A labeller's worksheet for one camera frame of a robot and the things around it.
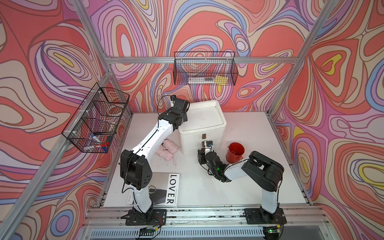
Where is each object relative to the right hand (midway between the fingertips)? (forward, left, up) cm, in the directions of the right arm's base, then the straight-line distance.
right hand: (201, 153), depth 94 cm
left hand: (+14, +12, +22) cm, 28 cm away
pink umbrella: (+5, +20, +1) cm, 21 cm away
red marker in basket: (-12, +43, +30) cm, 54 cm away
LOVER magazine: (-23, +21, +2) cm, 31 cm away
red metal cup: (-1, -21, +1) cm, 21 cm away
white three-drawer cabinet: (+8, -2, +21) cm, 22 cm away
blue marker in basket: (-4, +54, +26) cm, 60 cm away
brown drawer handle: (+1, -1, +17) cm, 17 cm away
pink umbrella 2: (0, +23, +1) cm, 23 cm away
